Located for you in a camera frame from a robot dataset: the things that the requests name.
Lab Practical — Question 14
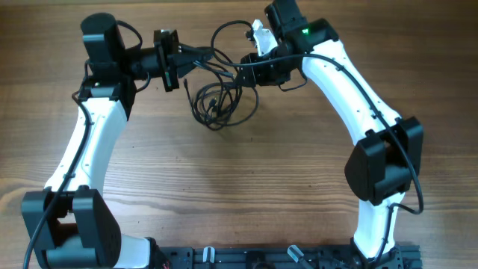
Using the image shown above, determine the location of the thick black cable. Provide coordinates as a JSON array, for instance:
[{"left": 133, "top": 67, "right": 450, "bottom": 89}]
[{"left": 190, "top": 46, "right": 260, "bottom": 132}]

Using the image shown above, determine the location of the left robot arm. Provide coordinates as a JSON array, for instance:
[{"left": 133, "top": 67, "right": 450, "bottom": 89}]
[{"left": 21, "top": 13, "right": 180, "bottom": 268}]

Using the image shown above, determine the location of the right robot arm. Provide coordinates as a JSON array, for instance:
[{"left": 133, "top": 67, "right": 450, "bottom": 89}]
[{"left": 236, "top": 1, "right": 423, "bottom": 268}]

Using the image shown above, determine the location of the left camera cable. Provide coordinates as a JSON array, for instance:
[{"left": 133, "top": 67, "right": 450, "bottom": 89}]
[{"left": 22, "top": 20, "right": 152, "bottom": 269}]

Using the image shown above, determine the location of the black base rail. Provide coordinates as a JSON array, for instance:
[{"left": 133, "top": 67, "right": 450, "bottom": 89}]
[{"left": 149, "top": 244, "right": 423, "bottom": 269}]

